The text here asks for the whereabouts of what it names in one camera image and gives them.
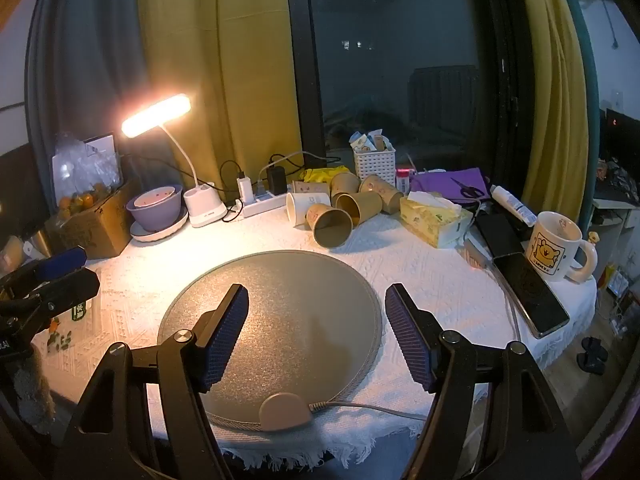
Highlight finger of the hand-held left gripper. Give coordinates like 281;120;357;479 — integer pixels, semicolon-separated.
0;246;89;302
0;267;101;343

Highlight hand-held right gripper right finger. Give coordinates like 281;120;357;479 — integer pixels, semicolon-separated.
385;283;583;480

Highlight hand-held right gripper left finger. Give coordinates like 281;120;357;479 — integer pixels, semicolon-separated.
52;284;250;480

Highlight brown paper cup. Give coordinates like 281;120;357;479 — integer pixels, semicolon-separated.
329;171;362;206
359;174;405;215
335;191;384;226
306;203;354;250

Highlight white printed paper cup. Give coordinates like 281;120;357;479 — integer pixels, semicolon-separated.
291;180;332;196

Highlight cardboard box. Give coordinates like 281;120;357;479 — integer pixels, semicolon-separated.
46;177;142;260

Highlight round grey table mat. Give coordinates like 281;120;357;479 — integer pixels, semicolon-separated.
157;250;384;432

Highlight pile of small oranges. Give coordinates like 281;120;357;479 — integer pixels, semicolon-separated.
57;186;110;212

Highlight beige mat controller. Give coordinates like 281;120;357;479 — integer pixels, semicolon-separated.
258;392;312;432

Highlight clear plastic bag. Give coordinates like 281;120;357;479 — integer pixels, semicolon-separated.
52;131;124;202

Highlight white plate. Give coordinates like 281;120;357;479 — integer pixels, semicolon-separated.
129;207;190;244

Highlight purple bowl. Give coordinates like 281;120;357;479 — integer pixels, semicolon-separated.
125;184;184;232

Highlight grey comb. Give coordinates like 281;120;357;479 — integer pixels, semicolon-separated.
462;236;495;267

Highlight yellow tissue box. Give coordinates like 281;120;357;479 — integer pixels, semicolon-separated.
399;190;474;250

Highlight black smartphone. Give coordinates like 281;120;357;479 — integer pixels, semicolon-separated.
492;252;571;339

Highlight black power bank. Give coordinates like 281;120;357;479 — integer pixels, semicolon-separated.
473;213;527;260

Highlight white desk lamp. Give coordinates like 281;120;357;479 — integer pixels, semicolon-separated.
121;93;229;228

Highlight white power strip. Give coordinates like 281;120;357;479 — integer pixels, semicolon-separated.
234;191;292;219

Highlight purple cloth bag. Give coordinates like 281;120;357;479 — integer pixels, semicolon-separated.
409;167;494;207

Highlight black scissors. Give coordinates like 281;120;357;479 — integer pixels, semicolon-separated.
449;177;485;199

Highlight cream cartoon mug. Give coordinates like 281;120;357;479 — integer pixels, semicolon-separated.
524;211;599;285

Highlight white tube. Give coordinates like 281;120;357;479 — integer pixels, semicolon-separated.
490;185;539;227

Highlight black charger plug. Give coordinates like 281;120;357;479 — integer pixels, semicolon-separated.
266;165;288;195

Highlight white plastic basket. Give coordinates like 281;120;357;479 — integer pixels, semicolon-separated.
353;144;397;186

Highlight pair of dark slippers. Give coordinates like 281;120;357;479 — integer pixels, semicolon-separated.
575;336;610;375

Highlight sachets in basket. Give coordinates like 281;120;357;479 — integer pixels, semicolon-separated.
348;130;394;154

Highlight grey curtain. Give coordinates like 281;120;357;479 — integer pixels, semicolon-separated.
24;0;167;207

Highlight white side cabinet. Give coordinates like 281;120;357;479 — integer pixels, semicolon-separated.
590;194;640;281

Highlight yellow curtain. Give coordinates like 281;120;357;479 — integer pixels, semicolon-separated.
137;0;304;197
509;0;592;224

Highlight dark window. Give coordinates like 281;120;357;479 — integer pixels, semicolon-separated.
285;0;526;196

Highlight black monitor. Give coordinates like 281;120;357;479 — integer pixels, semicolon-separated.
604;107;640;162

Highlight grey mat cable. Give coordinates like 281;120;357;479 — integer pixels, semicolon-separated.
309;401;429;422

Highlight white charging cable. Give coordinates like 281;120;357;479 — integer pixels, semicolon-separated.
487;260;525;335

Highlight black cable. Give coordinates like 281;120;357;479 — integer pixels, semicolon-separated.
219;160;247;224

